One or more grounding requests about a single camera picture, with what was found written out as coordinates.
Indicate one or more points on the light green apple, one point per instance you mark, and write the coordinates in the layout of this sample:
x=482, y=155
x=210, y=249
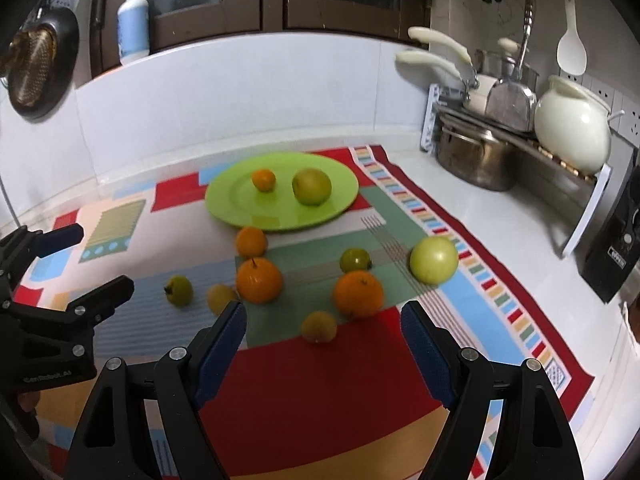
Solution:
x=434, y=260

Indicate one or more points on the brownish green pear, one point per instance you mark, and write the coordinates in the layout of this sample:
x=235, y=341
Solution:
x=311, y=186

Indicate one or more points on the white ceramic pot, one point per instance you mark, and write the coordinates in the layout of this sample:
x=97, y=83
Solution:
x=573, y=123

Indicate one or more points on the small yellow-brown fruit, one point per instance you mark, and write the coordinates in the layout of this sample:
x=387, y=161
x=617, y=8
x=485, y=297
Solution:
x=218, y=296

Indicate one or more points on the hanging black strainer pan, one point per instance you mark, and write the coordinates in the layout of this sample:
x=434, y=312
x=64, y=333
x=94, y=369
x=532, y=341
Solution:
x=40, y=63

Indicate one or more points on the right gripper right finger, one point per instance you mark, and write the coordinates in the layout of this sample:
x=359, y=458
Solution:
x=534, y=440

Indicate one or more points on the steel lidded pot behind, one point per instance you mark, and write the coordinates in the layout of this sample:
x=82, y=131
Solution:
x=501, y=64

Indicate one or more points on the green round plate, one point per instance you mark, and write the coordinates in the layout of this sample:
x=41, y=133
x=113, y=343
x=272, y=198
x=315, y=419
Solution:
x=233, y=198

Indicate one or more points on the white rice paddle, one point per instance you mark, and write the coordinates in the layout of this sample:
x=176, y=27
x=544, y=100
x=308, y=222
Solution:
x=571, y=53

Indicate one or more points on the metal skimmer ladle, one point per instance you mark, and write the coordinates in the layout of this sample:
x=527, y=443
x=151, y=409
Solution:
x=509, y=101

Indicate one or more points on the large orange with stem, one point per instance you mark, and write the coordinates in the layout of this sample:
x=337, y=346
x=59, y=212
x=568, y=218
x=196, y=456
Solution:
x=258, y=281

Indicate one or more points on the black appliance right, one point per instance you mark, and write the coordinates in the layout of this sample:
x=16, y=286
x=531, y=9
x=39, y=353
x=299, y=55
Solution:
x=615, y=251

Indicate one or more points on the metal dish rack shelf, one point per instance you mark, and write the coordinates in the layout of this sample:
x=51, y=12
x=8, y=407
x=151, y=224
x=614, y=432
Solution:
x=444, y=110

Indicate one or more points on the cream-handled pan lower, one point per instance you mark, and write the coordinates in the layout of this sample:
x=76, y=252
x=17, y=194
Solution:
x=476, y=86

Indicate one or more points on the small brown round fruit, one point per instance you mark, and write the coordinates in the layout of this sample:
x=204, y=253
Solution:
x=319, y=327

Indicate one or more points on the cream-handled pan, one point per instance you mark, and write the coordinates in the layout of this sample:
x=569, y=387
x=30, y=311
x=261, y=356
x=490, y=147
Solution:
x=430, y=36
x=476, y=86

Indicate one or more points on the white blue pump bottle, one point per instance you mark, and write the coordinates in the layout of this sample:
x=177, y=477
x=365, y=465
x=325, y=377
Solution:
x=133, y=35

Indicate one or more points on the medium orange tangerine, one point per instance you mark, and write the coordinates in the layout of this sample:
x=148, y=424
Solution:
x=251, y=242

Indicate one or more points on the small orange on plate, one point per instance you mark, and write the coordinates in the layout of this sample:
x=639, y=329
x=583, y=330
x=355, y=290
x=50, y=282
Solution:
x=264, y=180

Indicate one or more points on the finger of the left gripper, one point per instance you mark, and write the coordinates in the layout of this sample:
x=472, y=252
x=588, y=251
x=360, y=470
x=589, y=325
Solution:
x=90, y=302
x=21, y=247

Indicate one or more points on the stainless steel pot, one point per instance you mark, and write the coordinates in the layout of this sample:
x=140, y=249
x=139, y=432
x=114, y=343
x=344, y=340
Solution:
x=485, y=163

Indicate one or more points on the colourful patterned table mat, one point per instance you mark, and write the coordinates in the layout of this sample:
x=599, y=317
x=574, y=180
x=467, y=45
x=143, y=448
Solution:
x=323, y=385

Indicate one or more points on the small green tomato fruit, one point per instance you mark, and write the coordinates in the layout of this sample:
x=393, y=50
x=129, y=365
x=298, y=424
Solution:
x=355, y=259

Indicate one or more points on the cream-handled pan upper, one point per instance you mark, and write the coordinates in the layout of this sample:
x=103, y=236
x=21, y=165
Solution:
x=430, y=36

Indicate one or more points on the person's left hand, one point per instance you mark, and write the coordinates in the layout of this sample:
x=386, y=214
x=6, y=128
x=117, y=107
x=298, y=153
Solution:
x=29, y=400

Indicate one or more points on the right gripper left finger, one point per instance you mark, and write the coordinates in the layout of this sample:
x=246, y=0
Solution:
x=113, y=438

